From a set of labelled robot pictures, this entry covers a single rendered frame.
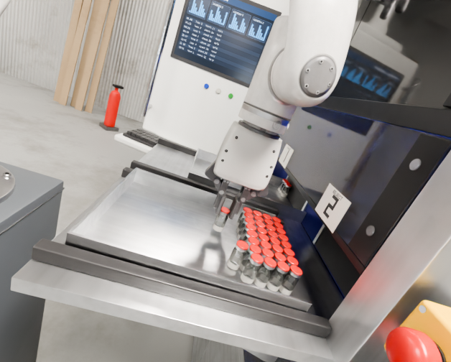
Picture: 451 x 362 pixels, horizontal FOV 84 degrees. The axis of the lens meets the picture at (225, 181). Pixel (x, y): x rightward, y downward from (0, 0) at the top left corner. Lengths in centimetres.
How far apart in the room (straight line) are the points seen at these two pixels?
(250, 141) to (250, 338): 28
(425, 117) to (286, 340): 34
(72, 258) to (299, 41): 36
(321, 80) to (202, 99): 93
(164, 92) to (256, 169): 92
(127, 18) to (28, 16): 155
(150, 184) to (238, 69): 76
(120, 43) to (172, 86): 380
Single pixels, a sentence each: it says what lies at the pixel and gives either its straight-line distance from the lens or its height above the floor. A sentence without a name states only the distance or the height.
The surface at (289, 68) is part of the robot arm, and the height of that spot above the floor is 119.
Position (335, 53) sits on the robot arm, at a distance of 34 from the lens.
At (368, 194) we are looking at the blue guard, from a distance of 42.
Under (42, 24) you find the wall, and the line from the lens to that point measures 555.
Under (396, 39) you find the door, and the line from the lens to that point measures 59.
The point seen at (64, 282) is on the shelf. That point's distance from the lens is 36.
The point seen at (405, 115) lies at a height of 120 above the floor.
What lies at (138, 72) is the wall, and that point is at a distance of 493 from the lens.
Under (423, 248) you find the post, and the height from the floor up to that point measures 107.
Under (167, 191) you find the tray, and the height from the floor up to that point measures 89.
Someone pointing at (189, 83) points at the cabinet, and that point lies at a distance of 124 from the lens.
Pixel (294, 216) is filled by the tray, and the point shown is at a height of 89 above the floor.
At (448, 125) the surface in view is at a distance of 38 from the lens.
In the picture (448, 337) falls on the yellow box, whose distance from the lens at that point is 31.
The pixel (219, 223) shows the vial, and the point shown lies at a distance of 48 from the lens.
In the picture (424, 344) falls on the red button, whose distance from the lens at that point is 30.
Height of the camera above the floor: 114
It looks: 20 degrees down
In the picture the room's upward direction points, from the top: 22 degrees clockwise
